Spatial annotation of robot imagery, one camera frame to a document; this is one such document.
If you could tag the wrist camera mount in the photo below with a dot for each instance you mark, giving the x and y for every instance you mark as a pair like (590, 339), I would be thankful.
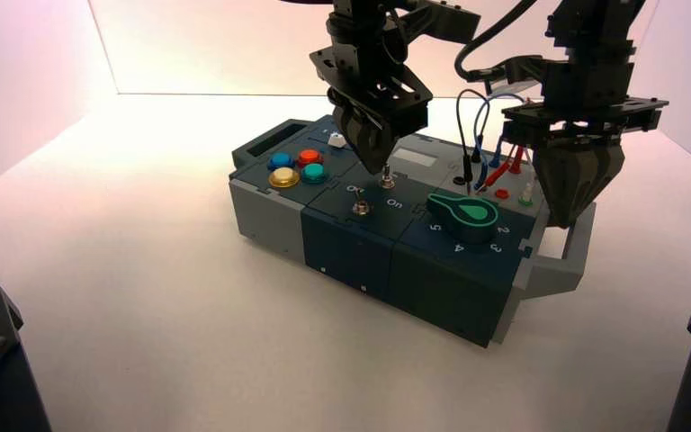
(518, 70)
(447, 21)

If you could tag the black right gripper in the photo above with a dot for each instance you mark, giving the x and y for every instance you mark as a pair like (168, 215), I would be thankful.
(587, 89)

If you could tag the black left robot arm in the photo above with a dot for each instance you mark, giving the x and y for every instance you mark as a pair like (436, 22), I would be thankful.
(357, 24)

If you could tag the metal toggle switch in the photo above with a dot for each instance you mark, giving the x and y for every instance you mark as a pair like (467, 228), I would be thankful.
(386, 181)
(359, 208)

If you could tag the red round push button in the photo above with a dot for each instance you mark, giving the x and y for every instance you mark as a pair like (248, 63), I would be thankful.
(310, 157)

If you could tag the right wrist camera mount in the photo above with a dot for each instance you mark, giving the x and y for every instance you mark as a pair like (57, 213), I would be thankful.
(518, 70)

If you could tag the red banana socket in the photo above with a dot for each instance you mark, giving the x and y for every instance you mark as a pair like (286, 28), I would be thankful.
(502, 194)

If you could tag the green banana socket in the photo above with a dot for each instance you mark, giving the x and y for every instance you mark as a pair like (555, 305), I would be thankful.
(526, 202)

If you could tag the dark rotary knob green outline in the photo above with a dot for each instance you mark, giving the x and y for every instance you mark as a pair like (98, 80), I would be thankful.
(463, 216)

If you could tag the white slider knob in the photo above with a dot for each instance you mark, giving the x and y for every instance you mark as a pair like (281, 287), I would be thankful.
(336, 141)

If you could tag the blue round push button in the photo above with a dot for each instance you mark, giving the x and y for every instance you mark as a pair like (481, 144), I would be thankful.
(281, 160)

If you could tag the white rectangular display window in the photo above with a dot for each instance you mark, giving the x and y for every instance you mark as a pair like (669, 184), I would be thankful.
(417, 157)

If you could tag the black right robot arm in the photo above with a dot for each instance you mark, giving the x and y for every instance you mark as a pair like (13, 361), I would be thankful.
(596, 30)

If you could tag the black banana socket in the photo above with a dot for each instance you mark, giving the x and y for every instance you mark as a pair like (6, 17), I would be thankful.
(459, 180)

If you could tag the yellow round push button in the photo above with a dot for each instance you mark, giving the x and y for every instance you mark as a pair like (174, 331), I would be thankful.
(285, 178)

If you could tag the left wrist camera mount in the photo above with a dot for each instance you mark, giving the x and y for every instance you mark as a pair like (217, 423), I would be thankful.
(447, 21)

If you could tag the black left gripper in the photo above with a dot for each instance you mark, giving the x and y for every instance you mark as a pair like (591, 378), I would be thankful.
(387, 89)

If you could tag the grey and dark blue control box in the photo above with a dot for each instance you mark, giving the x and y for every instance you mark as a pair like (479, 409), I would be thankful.
(345, 250)

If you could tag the green round push button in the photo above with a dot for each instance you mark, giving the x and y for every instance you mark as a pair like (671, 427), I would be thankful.
(314, 173)

